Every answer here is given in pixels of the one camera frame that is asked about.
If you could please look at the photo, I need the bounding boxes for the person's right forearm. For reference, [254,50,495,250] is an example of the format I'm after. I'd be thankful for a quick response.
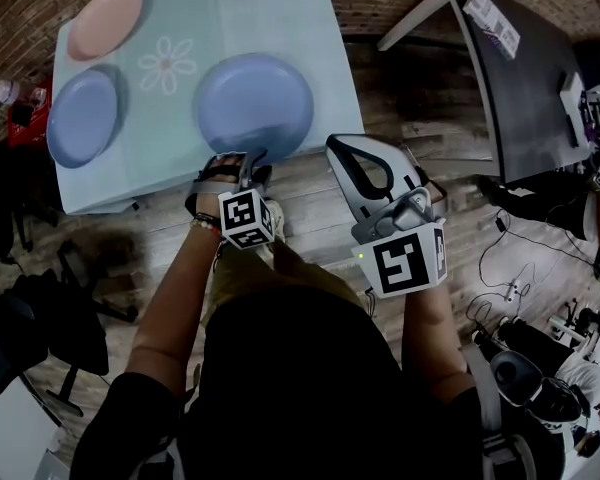
[402,277,470,395]

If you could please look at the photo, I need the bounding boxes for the person's khaki trousers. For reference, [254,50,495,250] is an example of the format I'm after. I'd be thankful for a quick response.
[207,240,371,329]

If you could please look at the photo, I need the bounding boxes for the grey backpack strap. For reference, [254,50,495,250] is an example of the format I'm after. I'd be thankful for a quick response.
[462,345,536,480]

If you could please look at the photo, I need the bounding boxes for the person's left forearm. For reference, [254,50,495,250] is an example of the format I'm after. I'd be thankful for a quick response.
[124,195,227,400]

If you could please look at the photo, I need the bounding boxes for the black office chair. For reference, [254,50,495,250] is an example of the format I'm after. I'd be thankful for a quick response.
[0,147,61,264]
[0,240,141,417]

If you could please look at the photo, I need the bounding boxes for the beaded bracelet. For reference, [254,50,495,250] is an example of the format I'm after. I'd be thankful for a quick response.
[188,219,224,242]

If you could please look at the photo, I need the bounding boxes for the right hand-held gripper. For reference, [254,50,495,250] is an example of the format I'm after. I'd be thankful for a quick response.
[324,133,450,300]

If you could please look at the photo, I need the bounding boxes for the right hand-held gripper black cable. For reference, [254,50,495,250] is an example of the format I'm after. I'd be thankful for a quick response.
[363,287,381,319]

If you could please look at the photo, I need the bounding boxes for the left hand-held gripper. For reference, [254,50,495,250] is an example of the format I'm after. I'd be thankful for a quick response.
[185,147,277,251]

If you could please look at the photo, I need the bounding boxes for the light blue flower-print tablecloth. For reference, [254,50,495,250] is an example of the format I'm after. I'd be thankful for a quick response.
[52,0,366,217]

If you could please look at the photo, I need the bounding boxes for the person's black shirt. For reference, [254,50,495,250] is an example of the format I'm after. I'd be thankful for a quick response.
[69,287,566,480]

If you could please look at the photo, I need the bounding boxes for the beige sneaker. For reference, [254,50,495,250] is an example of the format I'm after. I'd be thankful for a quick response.
[264,197,287,245]

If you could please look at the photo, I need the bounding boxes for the dark desk with white frame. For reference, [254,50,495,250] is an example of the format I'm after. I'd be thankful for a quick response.
[377,0,599,185]

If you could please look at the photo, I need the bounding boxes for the person's left hand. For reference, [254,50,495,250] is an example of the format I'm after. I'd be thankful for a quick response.
[193,150,249,186]

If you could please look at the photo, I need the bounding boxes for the red box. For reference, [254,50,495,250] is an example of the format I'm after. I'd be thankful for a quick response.
[7,85,56,149]

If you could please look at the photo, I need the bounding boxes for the blue big plate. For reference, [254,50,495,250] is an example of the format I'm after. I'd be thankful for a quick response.
[46,65,126,169]
[193,51,315,165]

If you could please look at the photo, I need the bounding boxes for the white printed carton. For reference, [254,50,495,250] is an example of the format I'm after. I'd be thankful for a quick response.
[462,0,522,62]

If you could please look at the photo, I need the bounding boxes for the white flat box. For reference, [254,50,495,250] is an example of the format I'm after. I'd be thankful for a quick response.
[559,72,589,147]

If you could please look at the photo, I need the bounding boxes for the pink big plate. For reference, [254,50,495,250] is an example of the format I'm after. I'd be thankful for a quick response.
[67,0,145,62]

